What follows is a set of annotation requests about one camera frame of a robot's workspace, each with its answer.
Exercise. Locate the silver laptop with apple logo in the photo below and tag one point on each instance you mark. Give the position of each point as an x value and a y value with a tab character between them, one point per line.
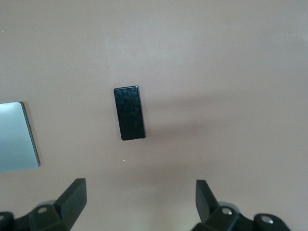
14	134

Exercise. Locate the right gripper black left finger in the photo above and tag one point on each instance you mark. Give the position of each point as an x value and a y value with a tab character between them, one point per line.
72	199

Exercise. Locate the black smartphone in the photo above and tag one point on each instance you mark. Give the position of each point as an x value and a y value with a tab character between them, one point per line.
130	113

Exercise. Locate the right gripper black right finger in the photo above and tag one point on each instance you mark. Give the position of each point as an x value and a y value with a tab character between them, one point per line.
204	199

